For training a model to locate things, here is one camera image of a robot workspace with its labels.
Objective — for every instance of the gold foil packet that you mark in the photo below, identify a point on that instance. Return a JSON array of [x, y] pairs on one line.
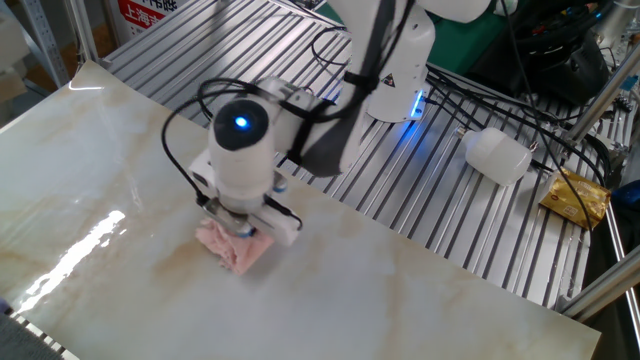
[[575, 197]]

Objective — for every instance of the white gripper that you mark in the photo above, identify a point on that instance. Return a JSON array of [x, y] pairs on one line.
[[280, 225]]

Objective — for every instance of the aluminium frame post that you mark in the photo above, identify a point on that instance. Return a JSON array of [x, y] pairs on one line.
[[82, 30], [600, 95], [605, 290]]

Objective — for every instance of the marble pattern tabletop sheet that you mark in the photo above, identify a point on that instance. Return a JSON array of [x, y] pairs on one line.
[[400, 300]]

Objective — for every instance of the white LED bulb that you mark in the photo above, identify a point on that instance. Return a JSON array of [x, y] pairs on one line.
[[500, 155]]

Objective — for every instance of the pink fluffy cleaning cloth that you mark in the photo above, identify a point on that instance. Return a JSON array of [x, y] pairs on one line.
[[242, 252]]

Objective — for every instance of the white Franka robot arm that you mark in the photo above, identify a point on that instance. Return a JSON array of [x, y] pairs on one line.
[[240, 165]]

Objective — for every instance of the red white sign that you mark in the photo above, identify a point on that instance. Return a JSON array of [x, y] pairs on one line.
[[142, 15]]

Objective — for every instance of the perforated steel upright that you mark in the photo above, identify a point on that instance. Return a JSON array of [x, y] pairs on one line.
[[45, 40]]

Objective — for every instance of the green mat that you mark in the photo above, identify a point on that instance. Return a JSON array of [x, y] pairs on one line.
[[465, 45]]

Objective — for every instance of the black racing wheel controller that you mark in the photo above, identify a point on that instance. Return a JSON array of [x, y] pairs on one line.
[[550, 50]]

